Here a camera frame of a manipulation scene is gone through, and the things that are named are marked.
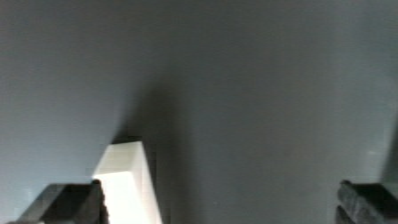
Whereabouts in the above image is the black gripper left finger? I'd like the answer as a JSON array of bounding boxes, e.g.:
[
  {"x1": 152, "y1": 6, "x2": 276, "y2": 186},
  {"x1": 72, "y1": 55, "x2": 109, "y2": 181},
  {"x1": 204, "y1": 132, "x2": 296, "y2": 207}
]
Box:
[{"x1": 12, "y1": 180, "x2": 109, "y2": 224}]

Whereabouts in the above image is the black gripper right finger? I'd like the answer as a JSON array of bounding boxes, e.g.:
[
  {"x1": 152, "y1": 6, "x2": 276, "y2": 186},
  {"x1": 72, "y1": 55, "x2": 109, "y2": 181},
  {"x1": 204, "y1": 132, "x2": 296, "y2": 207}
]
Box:
[{"x1": 333, "y1": 180, "x2": 398, "y2": 224}]

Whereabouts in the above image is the white table leg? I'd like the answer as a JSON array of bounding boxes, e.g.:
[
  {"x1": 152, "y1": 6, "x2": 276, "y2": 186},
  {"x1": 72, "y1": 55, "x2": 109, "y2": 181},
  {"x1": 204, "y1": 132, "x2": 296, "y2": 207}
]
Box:
[{"x1": 92, "y1": 141, "x2": 163, "y2": 224}]

